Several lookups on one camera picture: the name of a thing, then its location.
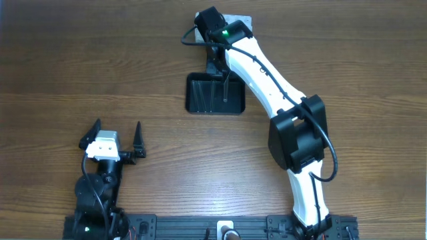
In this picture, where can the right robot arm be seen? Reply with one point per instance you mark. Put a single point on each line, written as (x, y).
(253, 66)

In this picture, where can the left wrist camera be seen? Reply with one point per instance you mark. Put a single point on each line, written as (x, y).
(102, 146)

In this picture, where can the black tray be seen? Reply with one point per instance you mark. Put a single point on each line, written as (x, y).
(233, 103)

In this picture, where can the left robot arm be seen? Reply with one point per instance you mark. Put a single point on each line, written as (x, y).
(88, 191)

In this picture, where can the mounting rail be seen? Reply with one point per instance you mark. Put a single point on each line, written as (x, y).
(187, 228)

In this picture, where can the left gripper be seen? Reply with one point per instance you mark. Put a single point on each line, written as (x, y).
(126, 156)

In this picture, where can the white test tube rack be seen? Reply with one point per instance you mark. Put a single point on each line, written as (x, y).
(245, 20)

